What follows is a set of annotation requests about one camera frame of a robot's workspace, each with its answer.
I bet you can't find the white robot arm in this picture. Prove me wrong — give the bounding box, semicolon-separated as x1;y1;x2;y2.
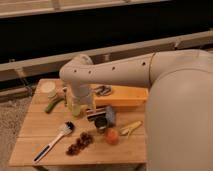
60;49;213;171

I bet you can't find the orange plastic tray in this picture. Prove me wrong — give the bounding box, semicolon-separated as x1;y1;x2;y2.
94;86;148;107

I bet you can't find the blue grey sponge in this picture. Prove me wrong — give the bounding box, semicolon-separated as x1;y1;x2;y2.
106;106;116;126

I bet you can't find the dark round can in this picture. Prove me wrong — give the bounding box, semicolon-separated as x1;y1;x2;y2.
94;117;108;133

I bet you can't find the small brown white bottle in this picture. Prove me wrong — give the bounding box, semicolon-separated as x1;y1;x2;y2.
62;86;68;107

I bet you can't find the orange peach fruit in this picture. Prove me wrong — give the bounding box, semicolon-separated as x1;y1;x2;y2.
105;128;119;145

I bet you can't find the yellow banana toy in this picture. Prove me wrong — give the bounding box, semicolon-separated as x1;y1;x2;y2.
120;121;142;136

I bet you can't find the white dish brush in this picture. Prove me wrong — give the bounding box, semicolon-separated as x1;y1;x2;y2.
34;122;75;163

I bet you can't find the bunch of dark grapes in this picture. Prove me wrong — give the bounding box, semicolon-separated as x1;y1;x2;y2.
66;132;94;156

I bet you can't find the green cucumber toy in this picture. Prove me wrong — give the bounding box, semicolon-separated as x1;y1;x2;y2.
44;97;64;114

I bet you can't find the wooden table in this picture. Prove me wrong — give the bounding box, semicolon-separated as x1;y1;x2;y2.
9;88;146;166

